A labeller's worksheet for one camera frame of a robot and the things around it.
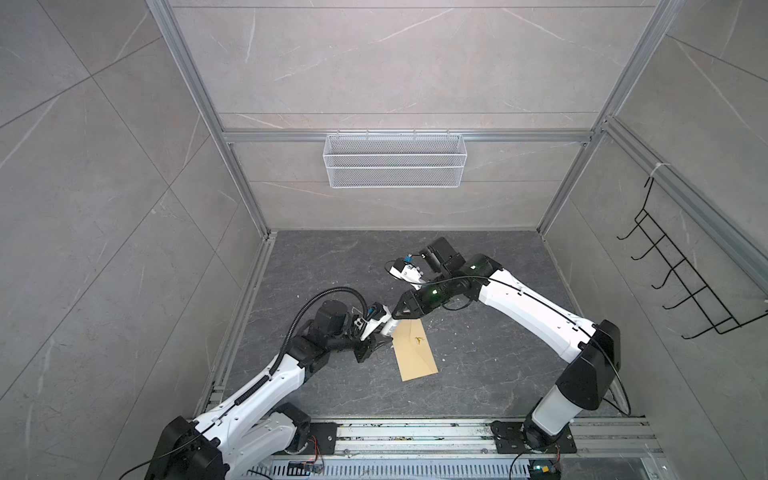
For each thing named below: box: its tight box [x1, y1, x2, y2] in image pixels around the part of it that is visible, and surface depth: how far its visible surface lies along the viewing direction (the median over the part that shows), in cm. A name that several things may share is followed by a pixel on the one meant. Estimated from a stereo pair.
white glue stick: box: [381, 318, 399, 336], surface depth 73 cm
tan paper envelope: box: [391, 318, 438, 382], surface depth 90 cm
